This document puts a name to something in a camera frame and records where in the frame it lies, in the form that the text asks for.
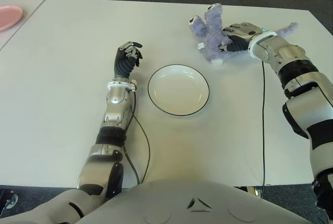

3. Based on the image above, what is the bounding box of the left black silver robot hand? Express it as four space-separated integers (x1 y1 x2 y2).
113 41 143 80

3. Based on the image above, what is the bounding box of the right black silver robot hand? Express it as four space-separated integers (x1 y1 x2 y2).
219 22 263 52

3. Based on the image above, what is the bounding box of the purple plush bunny doll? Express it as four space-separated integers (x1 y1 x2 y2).
187 3 299 66

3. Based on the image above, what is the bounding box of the white plate with black rim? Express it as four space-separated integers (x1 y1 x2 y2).
147 64 210 117

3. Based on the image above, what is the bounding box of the pink plate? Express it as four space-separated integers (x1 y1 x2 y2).
0 5 24 32

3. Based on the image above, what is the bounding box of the grey robot torso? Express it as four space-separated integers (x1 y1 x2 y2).
0 179 313 224

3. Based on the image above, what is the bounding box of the black metal caster foot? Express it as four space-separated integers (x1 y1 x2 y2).
0 189 19 210

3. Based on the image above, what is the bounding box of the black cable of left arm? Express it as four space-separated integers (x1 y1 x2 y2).
122 90 151 185

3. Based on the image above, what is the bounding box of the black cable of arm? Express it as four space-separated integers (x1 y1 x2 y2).
122 90 151 185
261 61 266 199

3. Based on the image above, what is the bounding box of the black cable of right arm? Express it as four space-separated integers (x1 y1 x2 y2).
261 61 266 199

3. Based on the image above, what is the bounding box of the metal table bracket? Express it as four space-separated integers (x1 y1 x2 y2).
246 186 264 196

